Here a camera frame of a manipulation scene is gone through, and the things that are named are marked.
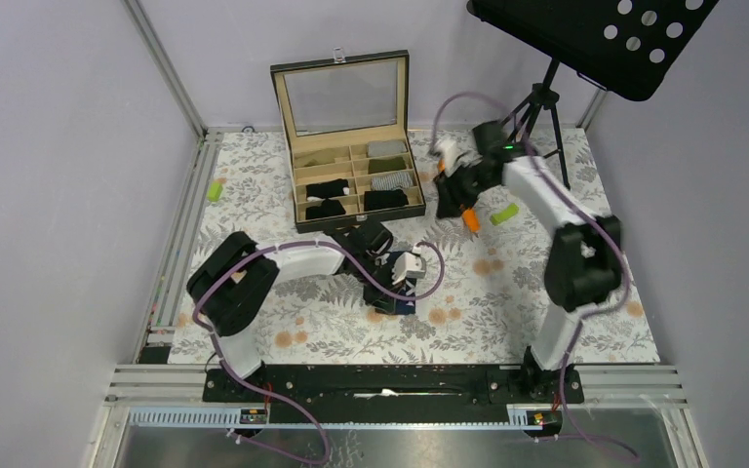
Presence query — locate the black underwear white trim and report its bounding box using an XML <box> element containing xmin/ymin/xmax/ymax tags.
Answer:
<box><xmin>305</xmin><ymin>178</ymin><xmax>351</xmax><ymax>202</ymax></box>

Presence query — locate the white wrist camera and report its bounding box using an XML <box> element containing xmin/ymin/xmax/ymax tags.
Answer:
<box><xmin>435</xmin><ymin>139</ymin><xmax>461</xmax><ymax>176</ymax></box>
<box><xmin>392</xmin><ymin>252</ymin><xmax>427</xmax><ymax>285</ymax></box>

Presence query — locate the green block near underwear pile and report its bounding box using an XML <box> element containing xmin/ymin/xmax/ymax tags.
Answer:
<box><xmin>490</xmin><ymin>203</ymin><xmax>519</xmax><ymax>226</ymax></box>

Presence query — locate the wooden organizer box glass lid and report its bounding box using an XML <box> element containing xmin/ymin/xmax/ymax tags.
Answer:
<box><xmin>269</xmin><ymin>49</ymin><xmax>426</xmax><ymax>233</ymax></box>

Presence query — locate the olive khaki underwear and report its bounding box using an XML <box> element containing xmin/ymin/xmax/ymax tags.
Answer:
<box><xmin>296</xmin><ymin>148</ymin><xmax>349</xmax><ymax>168</ymax></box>

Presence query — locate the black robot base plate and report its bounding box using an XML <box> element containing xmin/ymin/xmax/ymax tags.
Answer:
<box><xmin>202</xmin><ymin>365</ymin><xmax>584</xmax><ymax>424</ymax></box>

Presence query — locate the striped rolled underwear in box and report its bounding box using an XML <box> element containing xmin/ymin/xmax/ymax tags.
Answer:
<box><xmin>371</xmin><ymin>172</ymin><xmax>414</xmax><ymax>191</ymax></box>

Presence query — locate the grey rolled underwear in box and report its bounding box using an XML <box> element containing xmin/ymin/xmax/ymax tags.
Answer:
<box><xmin>367</xmin><ymin>139</ymin><xmax>407</xmax><ymax>158</ymax></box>

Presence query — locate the navy blue underwear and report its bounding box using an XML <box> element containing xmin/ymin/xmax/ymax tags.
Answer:
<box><xmin>373</xmin><ymin>252</ymin><xmax>417</xmax><ymax>316</ymax></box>

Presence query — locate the green block at left edge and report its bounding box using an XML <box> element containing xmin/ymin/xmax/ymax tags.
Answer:
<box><xmin>206</xmin><ymin>180</ymin><xmax>223</xmax><ymax>203</ymax></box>

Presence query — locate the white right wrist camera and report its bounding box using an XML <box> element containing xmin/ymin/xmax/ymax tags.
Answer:
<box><xmin>435</xmin><ymin>139</ymin><xmax>461</xmax><ymax>176</ymax></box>

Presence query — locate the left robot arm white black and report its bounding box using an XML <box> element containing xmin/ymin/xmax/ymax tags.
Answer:
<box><xmin>186</xmin><ymin>221</ymin><xmax>426</xmax><ymax>401</ymax></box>

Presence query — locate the olive rolled underwear in box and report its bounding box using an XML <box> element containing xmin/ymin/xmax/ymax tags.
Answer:
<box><xmin>368</xmin><ymin>156</ymin><xmax>407</xmax><ymax>175</ymax></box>

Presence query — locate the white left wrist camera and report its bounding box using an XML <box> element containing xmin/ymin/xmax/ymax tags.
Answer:
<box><xmin>392</xmin><ymin>252</ymin><xmax>427</xmax><ymax>285</ymax></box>

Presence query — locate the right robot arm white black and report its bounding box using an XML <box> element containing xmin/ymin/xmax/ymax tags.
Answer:
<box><xmin>429</xmin><ymin>121</ymin><xmax>627</xmax><ymax>402</ymax></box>

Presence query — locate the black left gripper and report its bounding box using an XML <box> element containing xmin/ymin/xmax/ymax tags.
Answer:
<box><xmin>353</xmin><ymin>253</ymin><xmax>406</xmax><ymax>314</ymax></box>

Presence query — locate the black music stand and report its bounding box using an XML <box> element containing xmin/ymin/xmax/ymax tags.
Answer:
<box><xmin>465</xmin><ymin>0</ymin><xmax>720</xmax><ymax>194</ymax></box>

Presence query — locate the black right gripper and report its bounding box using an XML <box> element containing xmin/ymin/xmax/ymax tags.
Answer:
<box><xmin>431</xmin><ymin>161</ymin><xmax>496</xmax><ymax>223</ymax></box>

